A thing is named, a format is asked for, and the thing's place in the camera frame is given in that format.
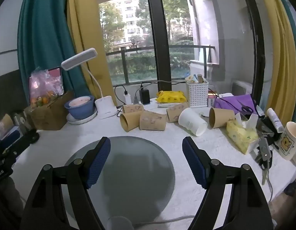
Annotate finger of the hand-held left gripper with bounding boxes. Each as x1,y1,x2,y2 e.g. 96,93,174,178
0,130,21,149
18,132,40,145

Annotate black charger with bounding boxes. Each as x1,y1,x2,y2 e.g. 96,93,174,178
139,89,151,105

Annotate purple bag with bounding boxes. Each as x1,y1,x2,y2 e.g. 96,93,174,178
214,94,258,116

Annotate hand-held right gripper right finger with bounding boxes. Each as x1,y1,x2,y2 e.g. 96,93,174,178
182,136,275,230

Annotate white tube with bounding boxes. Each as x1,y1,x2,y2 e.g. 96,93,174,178
266,108,284,133

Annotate yellow tissue pack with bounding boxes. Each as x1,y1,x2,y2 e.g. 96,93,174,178
226,113,260,155

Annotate tablet with pink screen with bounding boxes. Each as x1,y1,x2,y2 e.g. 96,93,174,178
48,67,65,96

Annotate black window frame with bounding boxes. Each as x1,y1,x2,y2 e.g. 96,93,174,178
145,0,173,99

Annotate person's left forearm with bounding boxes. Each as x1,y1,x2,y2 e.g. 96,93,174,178
0,176,25,230

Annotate yellow wet wipes pack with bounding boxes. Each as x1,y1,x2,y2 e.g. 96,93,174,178
156,90,187,104

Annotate round grey mat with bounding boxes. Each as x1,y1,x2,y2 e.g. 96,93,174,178
62,136,176,226

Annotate white round device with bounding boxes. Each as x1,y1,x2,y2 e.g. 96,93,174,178
107,217,134,230

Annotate white power strip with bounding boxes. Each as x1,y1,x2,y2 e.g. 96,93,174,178
124,98,158,109

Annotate white mug with bear print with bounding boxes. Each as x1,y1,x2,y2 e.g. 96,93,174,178
277,121,296,161

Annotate black scissors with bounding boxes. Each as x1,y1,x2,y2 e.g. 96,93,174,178
238,101,254,113

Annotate yellow curtain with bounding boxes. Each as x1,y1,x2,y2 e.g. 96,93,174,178
66,0,118,107
256,0,296,125

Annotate dark camera device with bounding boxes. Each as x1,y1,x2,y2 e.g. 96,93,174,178
11,111,32,135

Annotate cardboard box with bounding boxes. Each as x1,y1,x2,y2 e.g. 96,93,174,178
24,91,74,131

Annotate black cable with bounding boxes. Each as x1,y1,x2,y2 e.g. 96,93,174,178
114,84,127,108

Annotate white desk lamp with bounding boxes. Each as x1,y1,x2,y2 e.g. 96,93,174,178
61,48,118,119

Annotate plain brown paper cup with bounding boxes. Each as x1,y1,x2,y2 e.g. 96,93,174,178
120,111,145,133
209,107,235,129

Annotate black stapler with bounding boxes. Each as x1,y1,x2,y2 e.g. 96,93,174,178
256,116,281,147

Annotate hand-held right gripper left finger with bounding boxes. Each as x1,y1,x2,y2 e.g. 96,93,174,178
20,136,111,230

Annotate clear plastic bag of fruit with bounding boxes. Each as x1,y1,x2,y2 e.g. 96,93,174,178
29,67,64,107

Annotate balcony railing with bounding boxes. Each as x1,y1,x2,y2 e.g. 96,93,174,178
106,44,216,87

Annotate blue bowl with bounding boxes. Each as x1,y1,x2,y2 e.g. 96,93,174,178
64,95,95,120

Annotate white paper cup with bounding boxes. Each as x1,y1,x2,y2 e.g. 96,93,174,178
178,107,208,137

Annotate white woven plastic basket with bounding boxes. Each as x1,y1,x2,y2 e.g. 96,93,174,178
186,79,209,108

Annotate white plate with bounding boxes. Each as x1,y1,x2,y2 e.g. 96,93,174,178
66,107,98,125

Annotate outdoor air conditioner unit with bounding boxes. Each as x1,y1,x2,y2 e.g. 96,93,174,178
231,80,253,97

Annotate bunch of keys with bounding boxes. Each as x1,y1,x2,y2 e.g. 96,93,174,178
255,138,273,185

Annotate printed brown paper cup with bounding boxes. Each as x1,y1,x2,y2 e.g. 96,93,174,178
166,103,190,123
121,103,145,114
139,111,167,131

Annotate grey cable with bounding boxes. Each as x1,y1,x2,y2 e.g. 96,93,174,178
131,216,195,226

